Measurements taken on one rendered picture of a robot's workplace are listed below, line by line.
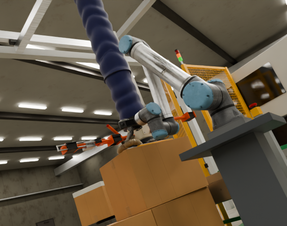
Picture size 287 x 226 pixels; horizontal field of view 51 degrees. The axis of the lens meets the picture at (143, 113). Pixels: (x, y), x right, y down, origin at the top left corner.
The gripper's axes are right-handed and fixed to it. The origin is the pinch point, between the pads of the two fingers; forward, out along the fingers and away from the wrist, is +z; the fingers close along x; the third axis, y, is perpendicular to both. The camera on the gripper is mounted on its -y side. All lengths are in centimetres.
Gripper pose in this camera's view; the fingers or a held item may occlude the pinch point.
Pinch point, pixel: (121, 132)
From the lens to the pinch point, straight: 203.0
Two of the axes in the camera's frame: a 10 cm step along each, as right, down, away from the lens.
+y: 7.5, -0.8, 6.6
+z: -5.6, 4.5, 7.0
